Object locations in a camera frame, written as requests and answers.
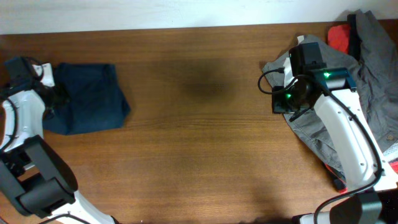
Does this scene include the navy blue shorts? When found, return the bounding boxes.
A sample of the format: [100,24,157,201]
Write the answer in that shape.
[42,63,131,135]

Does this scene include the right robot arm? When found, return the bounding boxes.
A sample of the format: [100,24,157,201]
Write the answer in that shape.
[273,68,397,223]

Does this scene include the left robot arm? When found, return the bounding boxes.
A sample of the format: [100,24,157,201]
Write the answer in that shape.
[1,87,117,223]

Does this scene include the red garment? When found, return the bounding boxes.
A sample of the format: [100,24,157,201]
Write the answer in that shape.
[327,24,351,54]

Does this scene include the grey shorts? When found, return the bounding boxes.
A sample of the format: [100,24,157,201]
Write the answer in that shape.
[261,9,398,175]

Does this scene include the right black cable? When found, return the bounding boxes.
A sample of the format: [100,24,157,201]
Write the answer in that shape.
[257,67,384,224]

